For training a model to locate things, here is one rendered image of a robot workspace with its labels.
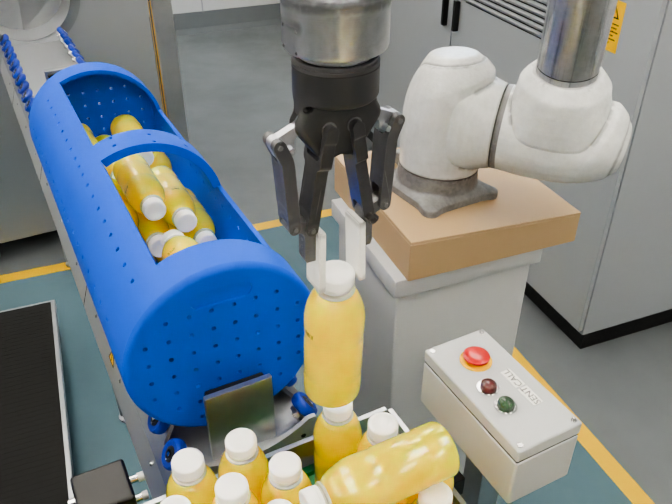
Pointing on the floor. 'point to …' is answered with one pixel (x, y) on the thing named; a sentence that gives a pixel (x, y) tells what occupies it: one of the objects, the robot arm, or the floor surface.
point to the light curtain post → (168, 63)
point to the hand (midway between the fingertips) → (336, 252)
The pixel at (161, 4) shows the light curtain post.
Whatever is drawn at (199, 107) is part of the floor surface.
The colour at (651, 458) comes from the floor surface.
